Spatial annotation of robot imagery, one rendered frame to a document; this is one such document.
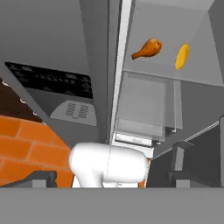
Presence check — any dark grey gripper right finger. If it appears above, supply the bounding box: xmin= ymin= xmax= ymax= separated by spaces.
xmin=165 ymin=170 xmax=217 ymax=188

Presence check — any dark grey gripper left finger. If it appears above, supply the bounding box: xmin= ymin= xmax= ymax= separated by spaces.
xmin=1 ymin=170 xmax=58 ymax=188

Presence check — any yellow corn cob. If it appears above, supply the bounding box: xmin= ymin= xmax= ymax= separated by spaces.
xmin=174 ymin=43 xmax=190 ymax=71

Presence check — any brown chicken drumstick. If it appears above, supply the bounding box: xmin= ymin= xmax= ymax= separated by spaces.
xmin=130 ymin=37 xmax=163 ymax=61

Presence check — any dark grey open fridge door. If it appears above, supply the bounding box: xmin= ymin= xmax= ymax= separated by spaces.
xmin=144 ymin=115 xmax=224 ymax=188

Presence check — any white rounded object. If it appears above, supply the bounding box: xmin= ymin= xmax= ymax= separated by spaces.
xmin=67 ymin=142 xmax=150 ymax=188

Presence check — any dark brown cupboard run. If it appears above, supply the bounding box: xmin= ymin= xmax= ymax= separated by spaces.
xmin=0 ymin=76 xmax=45 ymax=123

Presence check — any clear fridge drawer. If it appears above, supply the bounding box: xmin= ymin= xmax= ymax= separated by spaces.
xmin=114 ymin=71 xmax=184 ymax=143

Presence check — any grey fridge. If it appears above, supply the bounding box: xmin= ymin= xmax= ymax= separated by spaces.
xmin=109 ymin=0 xmax=224 ymax=165

